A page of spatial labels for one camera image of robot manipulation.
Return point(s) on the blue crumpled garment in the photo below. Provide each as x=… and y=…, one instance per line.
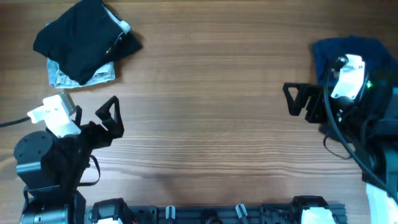
x=371, y=50

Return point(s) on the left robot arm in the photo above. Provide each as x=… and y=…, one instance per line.
x=44, y=201

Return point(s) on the light blue folded denim shorts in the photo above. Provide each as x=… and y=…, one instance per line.
x=102, y=74

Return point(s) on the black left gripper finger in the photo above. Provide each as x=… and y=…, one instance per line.
x=110, y=116
x=78, y=116

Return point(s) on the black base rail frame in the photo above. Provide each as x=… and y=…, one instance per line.
x=302, y=209

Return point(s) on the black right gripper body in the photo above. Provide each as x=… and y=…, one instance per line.
x=316, y=110

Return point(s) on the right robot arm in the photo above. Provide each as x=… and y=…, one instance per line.
x=361, y=112

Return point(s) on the black shorts with snap button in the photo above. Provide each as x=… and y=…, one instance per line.
x=95, y=10

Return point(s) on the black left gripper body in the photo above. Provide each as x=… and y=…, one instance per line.
x=81, y=146

